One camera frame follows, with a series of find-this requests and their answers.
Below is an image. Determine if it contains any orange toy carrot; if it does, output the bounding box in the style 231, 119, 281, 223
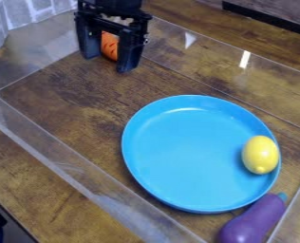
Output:
100, 31, 118, 61

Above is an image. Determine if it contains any blue round plate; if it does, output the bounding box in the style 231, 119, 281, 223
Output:
120, 95, 279, 214

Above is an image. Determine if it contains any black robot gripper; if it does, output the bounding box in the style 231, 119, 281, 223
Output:
75, 0, 151, 73

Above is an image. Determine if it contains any purple toy eggplant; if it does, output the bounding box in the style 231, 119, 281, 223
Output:
217, 193, 287, 243

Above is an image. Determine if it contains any clear acrylic enclosure wall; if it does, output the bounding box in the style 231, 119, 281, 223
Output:
0, 2, 300, 243

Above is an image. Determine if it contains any yellow toy lemon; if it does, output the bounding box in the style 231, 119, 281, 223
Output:
241, 136, 279, 175

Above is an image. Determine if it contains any white grid curtain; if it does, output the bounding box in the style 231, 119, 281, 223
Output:
0, 0, 78, 47

